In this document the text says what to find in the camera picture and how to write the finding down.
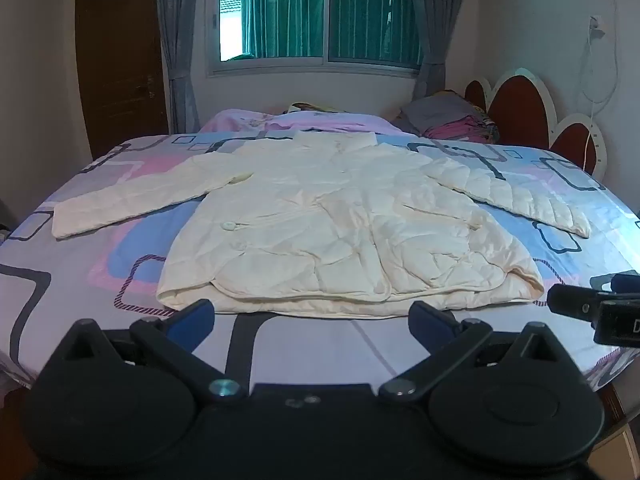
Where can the patterned bed sheet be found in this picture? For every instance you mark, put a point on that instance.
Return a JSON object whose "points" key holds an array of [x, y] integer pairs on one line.
{"points": [[75, 270]]}

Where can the cream quilted jacket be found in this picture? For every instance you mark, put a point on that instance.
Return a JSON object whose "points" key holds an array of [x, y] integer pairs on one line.
{"points": [[320, 220]]}

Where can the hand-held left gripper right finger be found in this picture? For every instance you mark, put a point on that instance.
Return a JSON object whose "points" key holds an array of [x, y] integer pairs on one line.
{"points": [[427, 322]]}

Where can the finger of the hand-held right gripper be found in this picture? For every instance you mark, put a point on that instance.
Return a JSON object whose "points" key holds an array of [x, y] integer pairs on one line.
{"points": [[575, 302], [626, 283]]}

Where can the pink folded clothes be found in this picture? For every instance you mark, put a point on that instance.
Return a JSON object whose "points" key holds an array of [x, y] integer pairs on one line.
{"points": [[462, 130]]}

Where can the red and white headboard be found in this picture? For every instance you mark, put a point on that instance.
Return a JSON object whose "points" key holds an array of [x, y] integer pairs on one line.
{"points": [[520, 105]]}

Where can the grey curtain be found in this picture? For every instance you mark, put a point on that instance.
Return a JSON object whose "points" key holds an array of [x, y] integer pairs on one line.
{"points": [[435, 25], [177, 45]]}

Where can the grey pillow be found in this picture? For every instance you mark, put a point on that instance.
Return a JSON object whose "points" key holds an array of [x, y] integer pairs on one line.
{"points": [[435, 107]]}

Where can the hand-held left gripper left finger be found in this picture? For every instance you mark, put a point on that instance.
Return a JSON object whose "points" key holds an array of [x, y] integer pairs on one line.
{"points": [[192, 319]]}

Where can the brown wooden door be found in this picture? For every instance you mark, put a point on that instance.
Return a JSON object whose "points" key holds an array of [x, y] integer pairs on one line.
{"points": [[120, 60]]}

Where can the pink blanket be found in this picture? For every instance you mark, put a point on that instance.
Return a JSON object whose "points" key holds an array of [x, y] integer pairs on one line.
{"points": [[320, 122]]}

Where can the sliding glass window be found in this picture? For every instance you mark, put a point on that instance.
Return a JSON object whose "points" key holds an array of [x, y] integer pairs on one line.
{"points": [[320, 15]]}

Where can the white wall charger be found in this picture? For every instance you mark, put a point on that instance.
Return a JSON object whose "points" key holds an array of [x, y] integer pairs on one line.
{"points": [[596, 27]]}

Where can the teal curtain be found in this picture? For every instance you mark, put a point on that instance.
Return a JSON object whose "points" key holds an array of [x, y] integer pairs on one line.
{"points": [[370, 10]]}

